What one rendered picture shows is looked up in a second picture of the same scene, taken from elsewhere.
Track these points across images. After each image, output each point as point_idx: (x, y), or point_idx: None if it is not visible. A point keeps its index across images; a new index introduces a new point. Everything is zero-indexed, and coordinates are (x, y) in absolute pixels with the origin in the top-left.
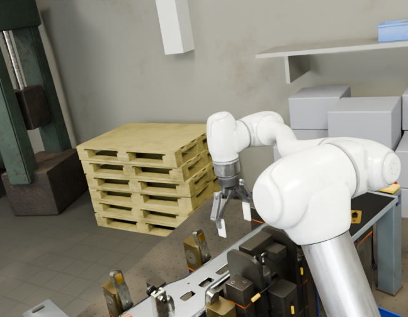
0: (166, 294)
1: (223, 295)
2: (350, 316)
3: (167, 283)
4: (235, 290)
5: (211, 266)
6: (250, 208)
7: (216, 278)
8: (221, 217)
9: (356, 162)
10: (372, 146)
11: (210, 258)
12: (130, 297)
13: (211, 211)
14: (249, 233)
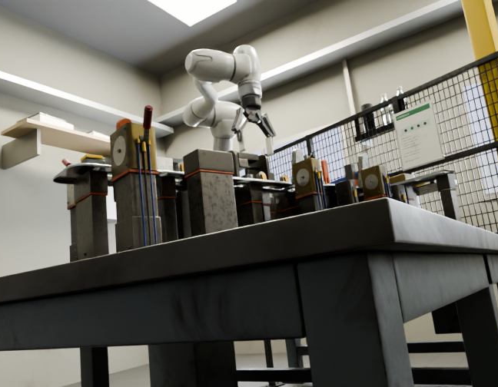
0: (328, 186)
1: (282, 202)
2: None
3: (330, 183)
4: None
5: (290, 184)
6: (237, 140)
7: (285, 189)
8: (266, 136)
9: None
10: None
11: (292, 183)
12: (358, 180)
13: (273, 128)
14: (243, 177)
